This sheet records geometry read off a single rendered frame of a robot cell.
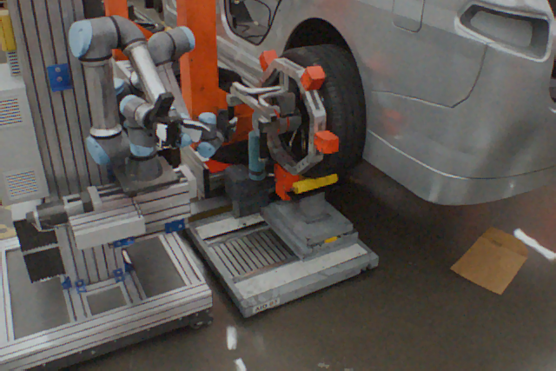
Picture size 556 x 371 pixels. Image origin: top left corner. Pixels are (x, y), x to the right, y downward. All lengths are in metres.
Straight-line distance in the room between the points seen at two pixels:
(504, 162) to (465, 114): 0.26
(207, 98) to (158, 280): 1.00
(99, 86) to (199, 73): 0.97
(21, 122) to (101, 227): 0.48
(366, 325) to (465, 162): 1.01
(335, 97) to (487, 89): 0.71
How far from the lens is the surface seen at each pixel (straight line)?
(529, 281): 3.12
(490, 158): 1.98
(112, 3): 4.52
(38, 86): 2.04
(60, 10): 1.99
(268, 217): 2.97
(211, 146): 2.25
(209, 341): 2.47
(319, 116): 2.25
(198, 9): 2.65
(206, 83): 2.76
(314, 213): 2.83
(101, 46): 1.80
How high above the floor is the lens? 1.84
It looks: 29 degrees down
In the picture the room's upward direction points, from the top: 1 degrees clockwise
